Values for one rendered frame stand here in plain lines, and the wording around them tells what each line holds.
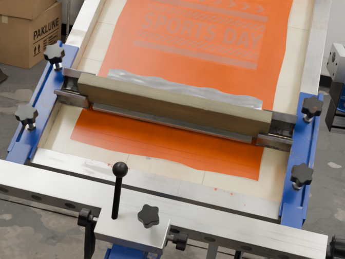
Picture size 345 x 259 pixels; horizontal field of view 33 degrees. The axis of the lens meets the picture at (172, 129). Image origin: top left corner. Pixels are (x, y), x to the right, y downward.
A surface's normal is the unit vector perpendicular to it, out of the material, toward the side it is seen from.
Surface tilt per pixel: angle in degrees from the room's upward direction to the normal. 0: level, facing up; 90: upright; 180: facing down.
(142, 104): 124
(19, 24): 88
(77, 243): 0
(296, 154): 32
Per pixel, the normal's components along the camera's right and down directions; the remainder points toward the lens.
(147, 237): 0.00, -0.52
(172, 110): -0.25, 0.84
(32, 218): 0.13, -0.88
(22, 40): -0.22, 0.41
